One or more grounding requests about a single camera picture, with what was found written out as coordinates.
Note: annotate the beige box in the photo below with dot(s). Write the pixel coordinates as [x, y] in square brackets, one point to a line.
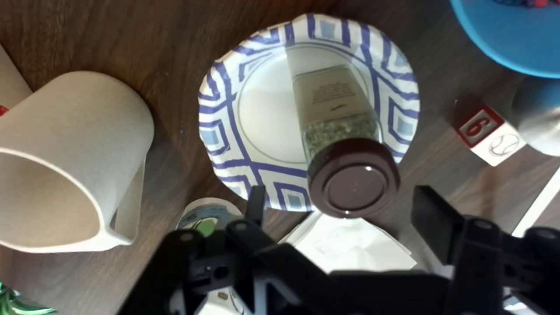
[11, 83]

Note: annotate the beige mug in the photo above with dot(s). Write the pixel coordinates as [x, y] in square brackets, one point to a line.
[65, 153]

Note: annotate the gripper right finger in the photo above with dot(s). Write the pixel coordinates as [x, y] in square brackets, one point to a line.
[477, 262]

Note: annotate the toy block with red number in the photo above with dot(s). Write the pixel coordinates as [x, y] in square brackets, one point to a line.
[485, 133]

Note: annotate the white paper napkin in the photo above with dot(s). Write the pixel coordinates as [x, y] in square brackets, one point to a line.
[350, 245]

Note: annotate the grey metal cup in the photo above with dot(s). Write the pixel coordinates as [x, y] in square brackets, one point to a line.
[540, 118]

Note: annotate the blue and white paper bowl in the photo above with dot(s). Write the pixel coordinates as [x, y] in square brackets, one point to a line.
[262, 109]

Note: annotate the green striped object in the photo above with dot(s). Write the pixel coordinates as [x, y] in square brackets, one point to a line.
[19, 302]

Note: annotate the white strip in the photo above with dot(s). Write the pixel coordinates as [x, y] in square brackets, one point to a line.
[538, 203]

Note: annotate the small cup with green label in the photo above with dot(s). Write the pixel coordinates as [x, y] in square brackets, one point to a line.
[205, 216]

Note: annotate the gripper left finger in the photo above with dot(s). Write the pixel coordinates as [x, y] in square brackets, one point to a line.
[245, 262]

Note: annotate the glass spice jar brown lid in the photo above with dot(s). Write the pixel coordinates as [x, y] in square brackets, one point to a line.
[345, 175]

